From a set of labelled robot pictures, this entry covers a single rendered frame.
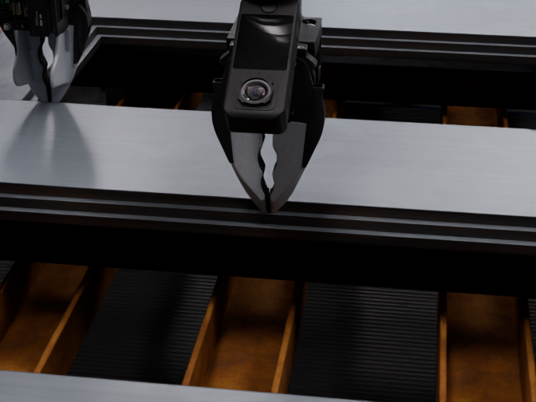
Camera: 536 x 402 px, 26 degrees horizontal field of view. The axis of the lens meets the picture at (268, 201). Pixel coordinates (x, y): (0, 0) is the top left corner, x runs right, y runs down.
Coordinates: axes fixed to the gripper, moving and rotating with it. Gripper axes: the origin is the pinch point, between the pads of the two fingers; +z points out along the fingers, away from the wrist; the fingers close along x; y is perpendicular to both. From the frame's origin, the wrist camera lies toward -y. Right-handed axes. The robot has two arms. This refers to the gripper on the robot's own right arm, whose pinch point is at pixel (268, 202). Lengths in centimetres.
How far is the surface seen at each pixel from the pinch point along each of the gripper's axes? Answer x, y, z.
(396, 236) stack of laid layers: -10.8, 0.6, 2.7
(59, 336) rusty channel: 18.0, -3.3, 12.8
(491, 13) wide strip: -20, 54, 1
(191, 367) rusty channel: 5.6, -6.4, 12.7
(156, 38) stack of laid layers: 19.7, 45.2, 2.8
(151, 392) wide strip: 4.1, -25.5, 0.7
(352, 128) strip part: -5.7, 17.6, 0.8
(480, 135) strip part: -17.9, 17.8, 0.8
